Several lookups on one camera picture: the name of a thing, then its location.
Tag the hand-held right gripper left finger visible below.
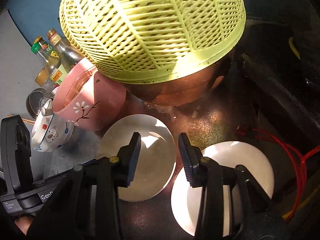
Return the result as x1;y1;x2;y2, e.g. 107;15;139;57
45;132;142;240

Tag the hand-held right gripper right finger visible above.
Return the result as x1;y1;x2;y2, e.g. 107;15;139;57
178;132;275;240

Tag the plain white plate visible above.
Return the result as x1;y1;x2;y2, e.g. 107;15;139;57
99;114;177;202
171;141;275;237

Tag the person's left hand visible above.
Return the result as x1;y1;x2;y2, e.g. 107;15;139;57
14;216;34;235

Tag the wooden chopstick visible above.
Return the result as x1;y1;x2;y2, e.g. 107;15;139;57
7;115;35;124

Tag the bear print bowl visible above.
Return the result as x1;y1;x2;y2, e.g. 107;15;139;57
30;110;75;153

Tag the small metal lid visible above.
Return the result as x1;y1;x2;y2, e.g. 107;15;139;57
26;88;54;120

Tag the copper coloured bowl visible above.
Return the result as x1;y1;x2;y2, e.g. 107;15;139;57
120;45;237;107

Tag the pink flower bowl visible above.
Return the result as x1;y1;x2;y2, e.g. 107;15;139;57
53;57;127;132

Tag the amber liquid bottle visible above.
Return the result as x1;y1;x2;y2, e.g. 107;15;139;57
34;67;50;87

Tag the green cap glass bottle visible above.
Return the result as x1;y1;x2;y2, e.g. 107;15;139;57
31;36;69;85

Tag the brown cap glass bottle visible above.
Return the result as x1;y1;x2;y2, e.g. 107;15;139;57
47;29;85;85

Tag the yellow plastic basket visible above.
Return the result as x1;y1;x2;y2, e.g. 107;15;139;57
59;0;247;84

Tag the red cable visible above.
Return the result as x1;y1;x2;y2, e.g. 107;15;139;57
236;126;320;220

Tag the yellow cable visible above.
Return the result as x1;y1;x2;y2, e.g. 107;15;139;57
282;36;320;222

